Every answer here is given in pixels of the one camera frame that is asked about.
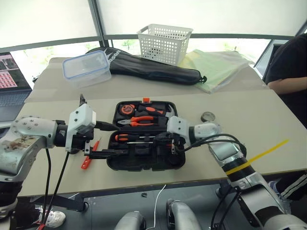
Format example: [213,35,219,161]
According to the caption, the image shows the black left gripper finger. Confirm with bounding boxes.
[90,148,129,160]
[95,121,120,132]

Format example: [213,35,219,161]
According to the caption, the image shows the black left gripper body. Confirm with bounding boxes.
[71,129,94,157]

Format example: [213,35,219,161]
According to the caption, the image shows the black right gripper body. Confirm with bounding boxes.
[154,133,186,154]

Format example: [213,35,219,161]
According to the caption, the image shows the black plastic tool case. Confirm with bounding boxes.
[106,97,187,172]

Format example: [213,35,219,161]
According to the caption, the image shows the orange black screwdriver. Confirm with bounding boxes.
[114,133,156,142]

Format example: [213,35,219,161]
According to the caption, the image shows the red screwdriver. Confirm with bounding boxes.
[81,137,103,170]

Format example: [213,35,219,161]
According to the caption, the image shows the orange black tape measure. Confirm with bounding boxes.
[119,104,136,115]

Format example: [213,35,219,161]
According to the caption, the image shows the clear container with blue lid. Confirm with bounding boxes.
[62,50,112,89]

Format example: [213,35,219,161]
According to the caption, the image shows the black racket bag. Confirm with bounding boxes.
[85,47,207,86]

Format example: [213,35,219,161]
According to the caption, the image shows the silver left robot leg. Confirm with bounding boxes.
[119,210,147,230]

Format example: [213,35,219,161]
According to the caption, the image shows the silver robot leg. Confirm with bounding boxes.
[166,198,204,230]
[119,210,147,230]

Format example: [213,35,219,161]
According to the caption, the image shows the silver right robot leg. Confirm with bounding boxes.
[166,198,204,230]

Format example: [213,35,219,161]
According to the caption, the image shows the grey laptop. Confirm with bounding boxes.
[0,52,33,123]

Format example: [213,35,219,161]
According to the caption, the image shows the white sneaker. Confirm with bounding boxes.
[39,210,66,227]

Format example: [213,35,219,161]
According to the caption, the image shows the pale green plastic folder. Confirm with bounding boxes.
[179,49,255,94]

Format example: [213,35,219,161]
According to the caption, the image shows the white perforated plastic basket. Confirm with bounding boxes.
[137,23,194,67]

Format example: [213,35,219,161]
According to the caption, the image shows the person in black shirt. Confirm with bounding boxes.
[265,33,307,202]

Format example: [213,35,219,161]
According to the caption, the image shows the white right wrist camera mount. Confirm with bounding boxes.
[166,115,192,142]

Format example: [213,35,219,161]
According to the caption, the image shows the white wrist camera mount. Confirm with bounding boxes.
[166,115,192,142]
[65,103,97,152]

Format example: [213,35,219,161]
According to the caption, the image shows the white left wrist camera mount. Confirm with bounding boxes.
[65,103,97,152]

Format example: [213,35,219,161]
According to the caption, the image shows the orange handled pliers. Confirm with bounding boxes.
[117,115,154,127]

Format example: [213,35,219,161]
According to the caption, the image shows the orange handled claw hammer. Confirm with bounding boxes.
[137,103,177,118]

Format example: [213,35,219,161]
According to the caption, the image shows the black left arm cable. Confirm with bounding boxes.
[47,151,71,218]
[42,148,52,225]

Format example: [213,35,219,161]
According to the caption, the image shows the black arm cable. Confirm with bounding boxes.
[42,148,52,225]
[176,133,248,163]
[47,151,71,218]

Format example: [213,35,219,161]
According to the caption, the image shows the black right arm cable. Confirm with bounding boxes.
[176,133,248,163]

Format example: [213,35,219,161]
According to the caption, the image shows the thin white cable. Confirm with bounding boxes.
[153,184,167,228]

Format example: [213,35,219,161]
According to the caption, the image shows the black table frame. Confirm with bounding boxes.
[24,182,240,211]

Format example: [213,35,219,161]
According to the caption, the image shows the grey window frame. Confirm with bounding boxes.
[0,0,307,55]

